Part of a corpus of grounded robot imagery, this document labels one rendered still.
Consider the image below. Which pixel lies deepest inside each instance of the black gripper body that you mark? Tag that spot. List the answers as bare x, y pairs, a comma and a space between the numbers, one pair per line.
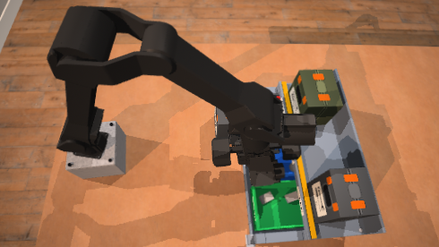
221, 151

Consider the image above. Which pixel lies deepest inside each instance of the blue bin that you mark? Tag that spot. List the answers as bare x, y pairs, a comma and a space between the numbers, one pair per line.
286, 163

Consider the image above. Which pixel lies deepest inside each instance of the green open bin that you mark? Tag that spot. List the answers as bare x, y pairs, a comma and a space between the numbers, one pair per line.
277, 213

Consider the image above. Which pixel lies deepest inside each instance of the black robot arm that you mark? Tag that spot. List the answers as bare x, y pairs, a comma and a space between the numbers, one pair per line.
88, 34

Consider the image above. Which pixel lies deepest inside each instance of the yellow long thin bar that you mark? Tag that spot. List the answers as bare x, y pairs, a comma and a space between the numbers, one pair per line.
301, 173

